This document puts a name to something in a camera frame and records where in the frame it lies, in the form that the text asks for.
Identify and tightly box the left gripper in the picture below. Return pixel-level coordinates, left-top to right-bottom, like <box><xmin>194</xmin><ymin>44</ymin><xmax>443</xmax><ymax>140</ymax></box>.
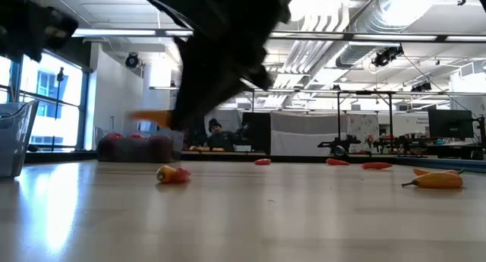
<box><xmin>134</xmin><ymin>0</ymin><xmax>301</xmax><ymax>130</ymax></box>

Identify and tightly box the black upright panel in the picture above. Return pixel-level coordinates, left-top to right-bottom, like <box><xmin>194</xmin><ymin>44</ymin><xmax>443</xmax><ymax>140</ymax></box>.
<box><xmin>241</xmin><ymin>112</ymin><xmax>272</xmax><ymax>156</ymax></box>

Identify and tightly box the person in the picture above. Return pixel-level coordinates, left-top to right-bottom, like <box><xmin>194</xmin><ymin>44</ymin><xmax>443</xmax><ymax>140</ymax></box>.
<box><xmin>204</xmin><ymin>117</ymin><xmax>250</xmax><ymax>153</ymax></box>

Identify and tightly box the white cloth screen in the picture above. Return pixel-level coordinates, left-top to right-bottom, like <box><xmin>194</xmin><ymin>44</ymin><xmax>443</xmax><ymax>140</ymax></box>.
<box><xmin>270</xmin><ymin>111</ymin><xmax>349</xmax><ymax>156</ymax></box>

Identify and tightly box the black overhead rig beam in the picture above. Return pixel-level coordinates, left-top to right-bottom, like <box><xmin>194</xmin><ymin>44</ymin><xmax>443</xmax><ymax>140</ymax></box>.
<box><xmin>71</xmin><ymin>27</ymin><xmax>486</xmax><ymax>43</ymax></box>

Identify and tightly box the black background machine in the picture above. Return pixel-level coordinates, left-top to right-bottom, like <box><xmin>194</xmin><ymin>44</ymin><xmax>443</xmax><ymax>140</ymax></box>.
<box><xmin>317</xmin><ymin>135</ymin><xmax>362</xmax><ymax>157</ymax></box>

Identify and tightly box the smoky grey plastic bin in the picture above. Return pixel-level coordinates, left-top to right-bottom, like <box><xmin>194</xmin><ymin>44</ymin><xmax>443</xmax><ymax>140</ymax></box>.
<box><xmin>96</xmin><ymin>126</ymin><xmax>185</xmax><ymax>163</ymax></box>
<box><xmin>0</xmin><ymin>99</ymin><xmax>40</xmax><ymax>179</ymax></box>

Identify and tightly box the white patterned board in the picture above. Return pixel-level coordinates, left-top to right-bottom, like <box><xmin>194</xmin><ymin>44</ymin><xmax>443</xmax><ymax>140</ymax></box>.
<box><xmin>347</xmin><ymin>113</ymin><xmax>380</xmax><ymax>141</ymax></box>

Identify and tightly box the black ceiling spotlight cluster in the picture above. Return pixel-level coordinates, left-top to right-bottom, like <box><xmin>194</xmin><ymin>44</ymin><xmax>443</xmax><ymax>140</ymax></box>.
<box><xmin>409</xmin><ymin>81</ymin><xmax>433</xmax><ymax>93</ymax></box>
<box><xmin>371</xmin><ymin>45</ymin><xmax>405</xmax><ymax>68</ymax></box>

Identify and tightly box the black tripod stand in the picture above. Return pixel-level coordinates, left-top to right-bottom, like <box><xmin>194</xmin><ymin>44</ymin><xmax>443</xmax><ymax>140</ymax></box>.
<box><xmin>52</xmin><ymin>66</ymin><xmax>66</xmax><ymax>152</ymax></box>

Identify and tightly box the far work table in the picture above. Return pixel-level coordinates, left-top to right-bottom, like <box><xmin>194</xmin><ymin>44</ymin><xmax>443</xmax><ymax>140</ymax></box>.
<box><xmin>364</xmin><ymin>134</ymin><xmax>486</xmax><ymax>161</ymax></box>

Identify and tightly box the black computer monitor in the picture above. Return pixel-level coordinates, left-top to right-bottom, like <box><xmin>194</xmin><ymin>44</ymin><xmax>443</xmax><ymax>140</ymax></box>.
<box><xmin>428</xmin><ymin>109</ymin><xmax>475</xmax><ymax>139</ymax></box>

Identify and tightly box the black aluminium table frame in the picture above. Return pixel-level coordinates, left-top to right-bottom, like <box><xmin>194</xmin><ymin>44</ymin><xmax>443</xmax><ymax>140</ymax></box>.
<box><xmin>23</xmin><ymin>150</ymin><xmax>486</xmax><ymax>174</ymax></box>

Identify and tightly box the black background rig frame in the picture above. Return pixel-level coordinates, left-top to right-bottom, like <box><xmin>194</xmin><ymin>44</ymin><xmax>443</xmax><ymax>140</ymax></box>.
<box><xmin>242</xmin><ymin>87</ymin><xmax>396</xmax><ymax>151</ymax></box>

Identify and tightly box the silver ventilation duct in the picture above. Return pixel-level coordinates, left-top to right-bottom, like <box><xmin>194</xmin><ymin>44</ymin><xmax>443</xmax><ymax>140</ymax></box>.
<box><xmin>336</xmin><ymin>0</ymin><xmax>430</xmax><ymax>68</ymax></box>

